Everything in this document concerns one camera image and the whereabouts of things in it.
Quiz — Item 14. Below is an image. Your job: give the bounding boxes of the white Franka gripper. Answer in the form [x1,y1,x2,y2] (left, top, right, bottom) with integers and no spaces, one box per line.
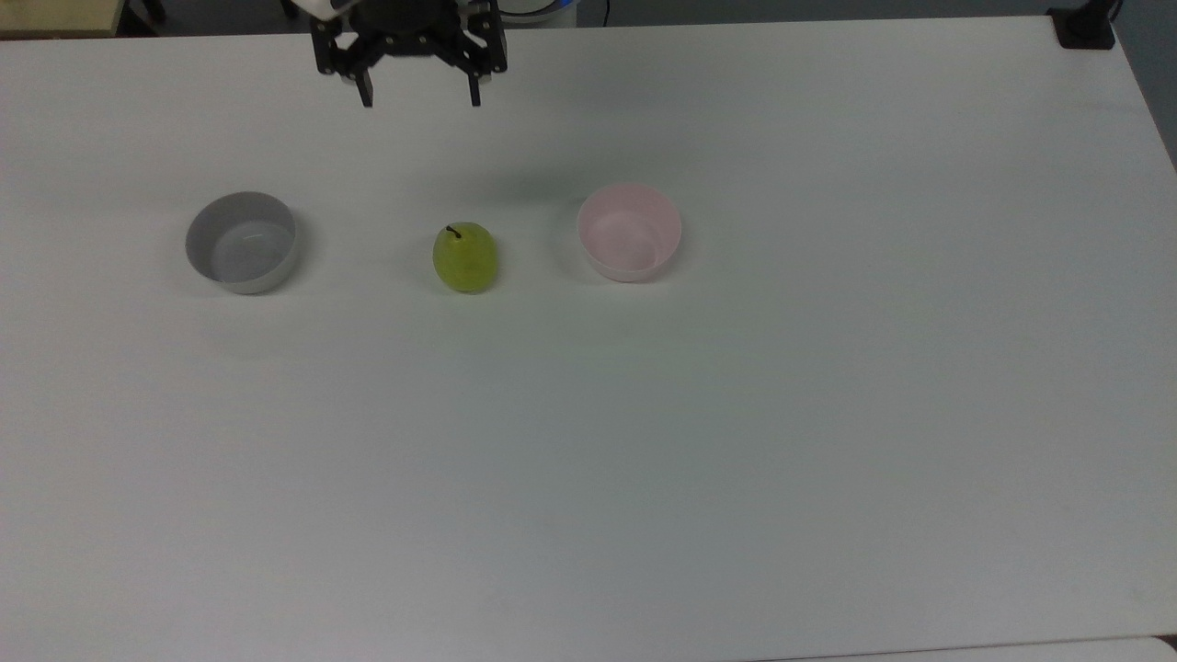
[296,0,509,109]

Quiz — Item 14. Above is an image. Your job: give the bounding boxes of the green pear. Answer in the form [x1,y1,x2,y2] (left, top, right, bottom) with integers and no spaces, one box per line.
[433,222,499,295]

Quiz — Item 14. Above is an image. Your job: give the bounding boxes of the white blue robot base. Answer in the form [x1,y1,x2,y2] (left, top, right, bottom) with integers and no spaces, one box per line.
[501,0,578,27]

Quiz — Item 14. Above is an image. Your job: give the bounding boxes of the grey bowl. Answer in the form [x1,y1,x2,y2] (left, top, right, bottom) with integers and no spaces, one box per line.
[185,191,300,296]

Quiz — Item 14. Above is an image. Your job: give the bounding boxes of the pink bowl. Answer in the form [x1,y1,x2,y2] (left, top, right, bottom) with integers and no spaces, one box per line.
[577,182,683,283]

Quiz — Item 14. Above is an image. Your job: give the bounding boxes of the wooden side table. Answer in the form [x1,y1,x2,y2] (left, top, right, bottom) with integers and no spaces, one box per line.
[0,0,126,39]

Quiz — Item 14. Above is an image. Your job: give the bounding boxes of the black table clamp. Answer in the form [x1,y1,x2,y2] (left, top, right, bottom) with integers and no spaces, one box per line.
[1046,0,1125,51]

